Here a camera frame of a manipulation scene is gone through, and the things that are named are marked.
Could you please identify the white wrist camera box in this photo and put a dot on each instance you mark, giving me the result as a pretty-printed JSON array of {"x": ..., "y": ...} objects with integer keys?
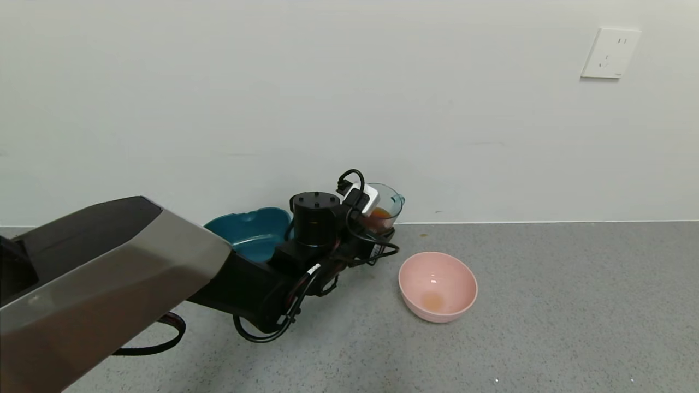
[{"x": 368, "y": 195}]

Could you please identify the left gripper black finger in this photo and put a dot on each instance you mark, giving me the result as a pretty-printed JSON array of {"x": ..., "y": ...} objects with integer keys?
[{"x": 386, "y": 235}]

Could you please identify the white wall socket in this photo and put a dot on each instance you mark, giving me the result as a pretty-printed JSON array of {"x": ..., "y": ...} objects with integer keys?
[{"x": 610, "y": 54}]

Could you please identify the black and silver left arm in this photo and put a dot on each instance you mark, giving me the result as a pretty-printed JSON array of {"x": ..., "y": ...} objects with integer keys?
[{"x": 109, "y": 273}]

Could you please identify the dark teal plastic basin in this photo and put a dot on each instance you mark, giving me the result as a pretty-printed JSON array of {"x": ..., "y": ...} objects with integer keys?
[{"x": 251, "y": 232}]

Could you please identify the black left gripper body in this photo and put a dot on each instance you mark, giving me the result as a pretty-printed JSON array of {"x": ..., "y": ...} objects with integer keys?
[{"x": 378, "y": 246}]

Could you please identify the translucent blue ribbed cup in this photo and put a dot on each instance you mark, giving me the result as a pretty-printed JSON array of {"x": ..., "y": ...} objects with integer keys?
[{"x": 390, "y": 199}]

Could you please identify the pink bowl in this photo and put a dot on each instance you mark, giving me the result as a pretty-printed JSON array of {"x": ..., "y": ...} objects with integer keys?
[{"x": 437, "y": 284}]

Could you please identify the orange red liquid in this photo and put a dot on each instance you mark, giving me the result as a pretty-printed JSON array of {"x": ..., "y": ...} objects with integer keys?
[{"x": 382, "y": 214}]

